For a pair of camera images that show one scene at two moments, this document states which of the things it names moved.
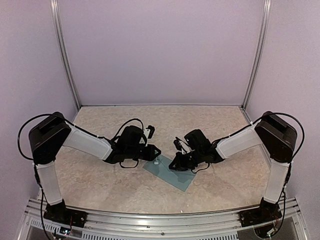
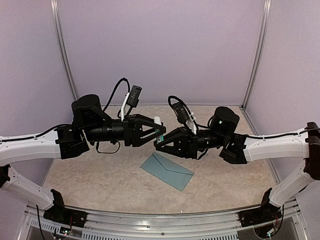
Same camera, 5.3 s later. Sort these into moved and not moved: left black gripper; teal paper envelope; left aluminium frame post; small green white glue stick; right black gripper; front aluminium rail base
Moved: small green white glue stick; right black gripper; left black gripper
Not moved: front aluminium rail base; teal paper envelope; left aluminium frame post
